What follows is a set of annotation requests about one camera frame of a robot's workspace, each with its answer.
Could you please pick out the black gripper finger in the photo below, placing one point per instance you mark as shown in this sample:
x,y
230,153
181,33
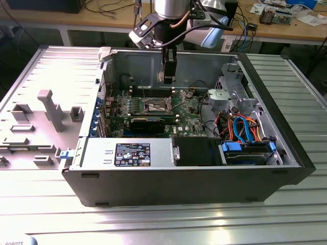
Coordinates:
x,y
170,72

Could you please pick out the silver CPU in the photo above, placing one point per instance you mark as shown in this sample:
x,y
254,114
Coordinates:
x,y
160,76

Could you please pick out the thin metal locking lever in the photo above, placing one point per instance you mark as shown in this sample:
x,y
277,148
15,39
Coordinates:
x,y
159,108
143,90

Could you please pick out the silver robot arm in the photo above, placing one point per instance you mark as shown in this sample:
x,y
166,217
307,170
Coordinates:
x,y
173,9

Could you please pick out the CPU socket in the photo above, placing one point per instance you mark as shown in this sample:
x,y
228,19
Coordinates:
x,y
154,108

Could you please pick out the black round fan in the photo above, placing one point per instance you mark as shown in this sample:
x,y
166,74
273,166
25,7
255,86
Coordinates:
x,y
126,80

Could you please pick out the green motherboard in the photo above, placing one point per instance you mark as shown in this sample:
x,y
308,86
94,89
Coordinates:
x,y
190,120

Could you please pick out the grey metal drive cage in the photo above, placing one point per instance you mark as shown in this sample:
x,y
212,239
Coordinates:
x,y
219,98

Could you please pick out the black graphics card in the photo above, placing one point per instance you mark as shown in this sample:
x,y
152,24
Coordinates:
x,y
148,125

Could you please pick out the white plastic case clip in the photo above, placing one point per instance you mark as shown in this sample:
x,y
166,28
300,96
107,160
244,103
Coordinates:
x,y
104,53

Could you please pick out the wooden workbench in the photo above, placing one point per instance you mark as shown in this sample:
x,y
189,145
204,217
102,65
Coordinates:
x,y
102,19

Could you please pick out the black disk bay box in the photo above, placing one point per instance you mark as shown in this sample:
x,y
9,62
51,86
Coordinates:
x,y
194,151

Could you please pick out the small black device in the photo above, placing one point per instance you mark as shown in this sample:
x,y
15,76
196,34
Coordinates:
x,y
253,26

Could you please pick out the small white paper sheet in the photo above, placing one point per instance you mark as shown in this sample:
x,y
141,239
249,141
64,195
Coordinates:
x,y
256,8

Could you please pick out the metal heat sink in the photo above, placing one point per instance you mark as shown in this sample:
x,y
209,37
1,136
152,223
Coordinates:
x,y
267,15

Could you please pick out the silver power supply unit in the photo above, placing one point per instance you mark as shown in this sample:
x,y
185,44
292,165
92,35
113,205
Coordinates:
x,y
99,153

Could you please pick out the hard disk in blue carrier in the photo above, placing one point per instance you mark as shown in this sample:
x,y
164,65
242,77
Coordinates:
x,y
245,158

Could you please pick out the black PC case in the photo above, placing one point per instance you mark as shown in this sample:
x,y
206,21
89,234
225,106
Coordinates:
x,y
178,186

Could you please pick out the grey metal drive unit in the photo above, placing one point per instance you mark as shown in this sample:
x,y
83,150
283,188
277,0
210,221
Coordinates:
x,y
283,17

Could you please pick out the grey parts rack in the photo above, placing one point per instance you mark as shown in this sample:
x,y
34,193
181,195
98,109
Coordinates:
x,y
55,114

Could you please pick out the black equipment case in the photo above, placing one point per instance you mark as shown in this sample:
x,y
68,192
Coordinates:
x,y
43,6

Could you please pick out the blue plastic latch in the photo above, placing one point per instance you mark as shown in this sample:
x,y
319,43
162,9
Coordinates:
x,y
65,155

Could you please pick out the blue cardboard box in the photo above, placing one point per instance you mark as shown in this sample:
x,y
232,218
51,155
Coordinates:
x,y
302,3

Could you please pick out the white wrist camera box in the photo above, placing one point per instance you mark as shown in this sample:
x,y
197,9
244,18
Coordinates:
x,y
139,38

